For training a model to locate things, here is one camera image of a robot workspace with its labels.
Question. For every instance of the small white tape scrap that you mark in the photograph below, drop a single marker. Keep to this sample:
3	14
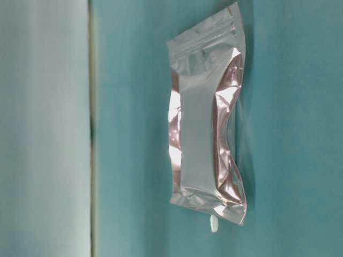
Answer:
214	223

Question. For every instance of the silver zip bag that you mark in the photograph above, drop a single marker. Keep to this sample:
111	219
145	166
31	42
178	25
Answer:
207	67

